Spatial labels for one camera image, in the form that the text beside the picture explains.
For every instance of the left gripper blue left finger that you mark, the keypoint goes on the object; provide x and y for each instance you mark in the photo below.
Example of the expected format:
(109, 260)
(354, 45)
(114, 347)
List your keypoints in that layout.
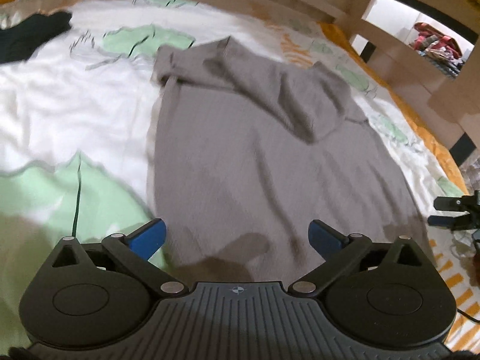
(132, 252)

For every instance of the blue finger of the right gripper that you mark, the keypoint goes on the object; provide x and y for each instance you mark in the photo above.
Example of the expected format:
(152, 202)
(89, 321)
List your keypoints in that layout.
(458, 223)
(458, 204)

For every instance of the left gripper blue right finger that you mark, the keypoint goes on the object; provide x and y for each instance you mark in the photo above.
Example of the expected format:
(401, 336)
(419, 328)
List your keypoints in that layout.
(342, 255)

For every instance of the grey knit sweater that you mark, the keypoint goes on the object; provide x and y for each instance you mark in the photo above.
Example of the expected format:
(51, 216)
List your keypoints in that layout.
(248, 151)

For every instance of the white leaf-print duvet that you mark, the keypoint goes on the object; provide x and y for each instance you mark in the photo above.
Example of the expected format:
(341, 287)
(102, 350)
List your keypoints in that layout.
(79, 118)

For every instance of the red patterned fabric pile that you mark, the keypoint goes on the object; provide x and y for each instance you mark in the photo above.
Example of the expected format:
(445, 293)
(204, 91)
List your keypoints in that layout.
(440, 49)

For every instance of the black garment on bed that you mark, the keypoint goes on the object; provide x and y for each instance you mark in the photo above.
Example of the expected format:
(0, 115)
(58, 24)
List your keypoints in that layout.
(19, 42)

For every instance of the white wooden bed frame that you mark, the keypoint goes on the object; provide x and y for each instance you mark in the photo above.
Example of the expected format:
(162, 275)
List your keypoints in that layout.
(382, 32)

